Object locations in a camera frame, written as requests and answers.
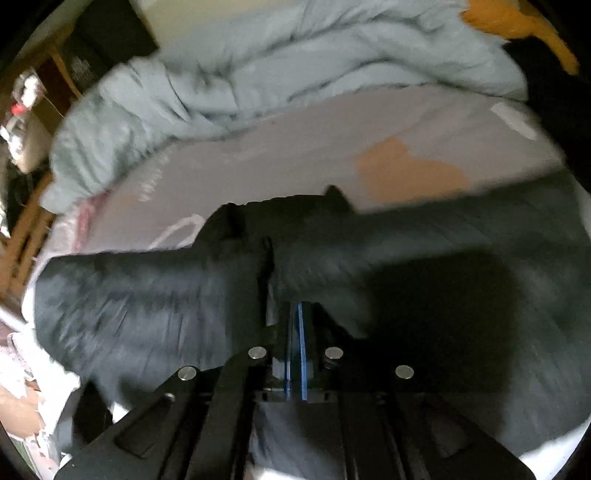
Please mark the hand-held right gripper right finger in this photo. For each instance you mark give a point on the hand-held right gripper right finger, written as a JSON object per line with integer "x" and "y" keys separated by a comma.
{"x": 369, "y": 406}

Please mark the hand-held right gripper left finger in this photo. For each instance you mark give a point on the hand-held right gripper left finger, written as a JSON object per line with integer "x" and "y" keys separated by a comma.
{"x": 240, "y": 392}

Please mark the dark puffer jacket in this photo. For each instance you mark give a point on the dark puffer jacket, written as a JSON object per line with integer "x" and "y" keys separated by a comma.
{"x": 138, "y": 300}

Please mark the grey printed bed sheet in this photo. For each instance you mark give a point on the grey printed bed sheet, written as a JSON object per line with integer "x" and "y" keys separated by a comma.
{"x": 300, "y": 157}

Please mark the light blue duvet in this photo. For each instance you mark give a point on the light blue duvet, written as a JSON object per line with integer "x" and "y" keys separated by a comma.
{"x": 231, "y": 83}

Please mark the white and red hanging cloth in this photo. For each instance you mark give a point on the white and red hanging cloth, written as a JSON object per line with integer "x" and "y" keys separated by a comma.
{"x": 23, "y": 94}

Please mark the black hanging garment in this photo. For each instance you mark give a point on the black hanging garment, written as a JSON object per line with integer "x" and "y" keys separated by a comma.
{"x": 106, "y": 41}

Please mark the yellow cloth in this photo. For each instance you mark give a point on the yellow cloth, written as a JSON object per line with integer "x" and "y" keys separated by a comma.
{"x": 508, "y": 18}

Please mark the wooden bed frame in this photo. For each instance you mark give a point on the wooden bed frame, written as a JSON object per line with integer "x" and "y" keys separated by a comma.
{"x": 23, "y": 249}

